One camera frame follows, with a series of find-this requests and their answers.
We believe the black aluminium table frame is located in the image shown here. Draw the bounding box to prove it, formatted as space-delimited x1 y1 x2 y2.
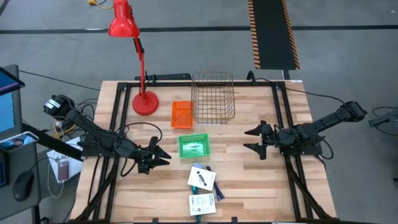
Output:
73 81 335 224

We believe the yellow plug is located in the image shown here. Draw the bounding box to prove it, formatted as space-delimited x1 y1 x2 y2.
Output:
88 0 114 10

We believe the copper wire basket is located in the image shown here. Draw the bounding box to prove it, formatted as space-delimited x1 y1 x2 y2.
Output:
190 71 236 125

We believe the black power strip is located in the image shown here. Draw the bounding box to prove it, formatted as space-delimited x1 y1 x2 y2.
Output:
134 73 192 82

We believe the orange plastic bin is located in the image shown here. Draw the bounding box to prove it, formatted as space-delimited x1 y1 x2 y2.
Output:
170 100 194 129

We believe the black yellow-striped floor mat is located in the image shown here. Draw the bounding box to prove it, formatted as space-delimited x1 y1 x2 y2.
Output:
248 0 301 70

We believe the computer monitor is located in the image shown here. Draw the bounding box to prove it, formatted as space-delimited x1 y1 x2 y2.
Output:
0 66 25 141

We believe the black computer mouse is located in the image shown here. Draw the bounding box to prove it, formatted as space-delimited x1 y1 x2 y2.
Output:
12 170 35 202

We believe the green plastic bin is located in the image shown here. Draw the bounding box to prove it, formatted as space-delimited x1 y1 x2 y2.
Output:
177 133 211 159

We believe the white and green acer box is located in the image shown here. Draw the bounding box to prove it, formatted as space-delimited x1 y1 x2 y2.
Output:
187 166 216 192

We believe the smartphone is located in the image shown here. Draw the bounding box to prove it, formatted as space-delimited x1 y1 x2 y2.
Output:
0 131 40 152

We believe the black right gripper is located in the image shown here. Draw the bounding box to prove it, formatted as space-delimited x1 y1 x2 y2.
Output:
243 120 282 161

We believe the black diagonal bar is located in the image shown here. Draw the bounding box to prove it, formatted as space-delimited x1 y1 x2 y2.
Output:
21 123 84 162

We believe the maroon power bank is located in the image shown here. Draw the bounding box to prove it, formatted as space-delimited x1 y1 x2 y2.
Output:
57 160 70 182

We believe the grey desk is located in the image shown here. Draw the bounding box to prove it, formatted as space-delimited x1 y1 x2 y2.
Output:
0 64 43 224

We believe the purple braided cable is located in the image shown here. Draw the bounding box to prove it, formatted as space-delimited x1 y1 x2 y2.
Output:
205 165 225 202

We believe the red desk lamp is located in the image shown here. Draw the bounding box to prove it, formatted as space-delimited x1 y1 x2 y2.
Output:
108 0 160 116

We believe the yellow cable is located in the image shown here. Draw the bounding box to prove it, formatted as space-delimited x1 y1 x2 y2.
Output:
53 119 77 140

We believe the white box with QR label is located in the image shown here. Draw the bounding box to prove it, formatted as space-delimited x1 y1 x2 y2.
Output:
188 193 217 217

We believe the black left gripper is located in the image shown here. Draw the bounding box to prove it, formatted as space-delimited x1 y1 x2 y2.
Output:
130 136 172 175

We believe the white paper sheet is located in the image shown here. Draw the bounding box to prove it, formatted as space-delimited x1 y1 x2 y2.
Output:
46 136 84 184

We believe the black tripod stand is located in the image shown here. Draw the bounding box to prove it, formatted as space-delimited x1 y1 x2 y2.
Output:
368 107 398 136

